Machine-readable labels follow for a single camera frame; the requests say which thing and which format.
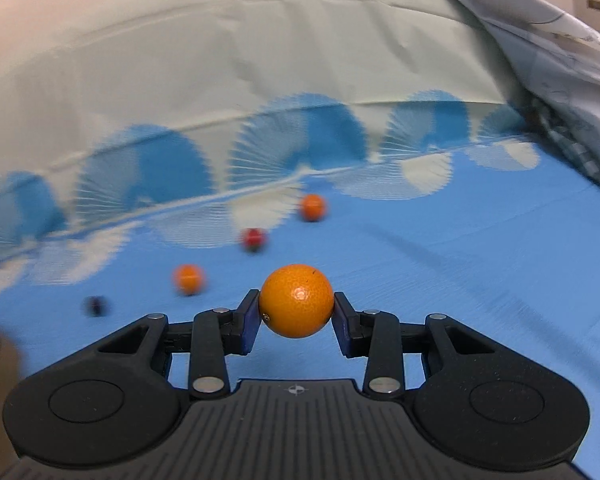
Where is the blue white fan-pattern sheet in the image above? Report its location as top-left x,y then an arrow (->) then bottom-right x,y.
0,0 -> 600,479

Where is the small red cherry fruit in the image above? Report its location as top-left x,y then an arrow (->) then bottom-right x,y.
240,228 -> 268,252

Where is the grey crumpled blanket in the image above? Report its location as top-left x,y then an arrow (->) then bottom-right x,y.
457,0 -> 600,185

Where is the small orange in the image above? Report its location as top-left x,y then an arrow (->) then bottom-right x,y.
259,263 -> 335,338
299,194 -> 327,222
173,263 -> 206,296

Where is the dark plum fruit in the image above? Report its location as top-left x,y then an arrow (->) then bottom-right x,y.
84,296 -> 108,318

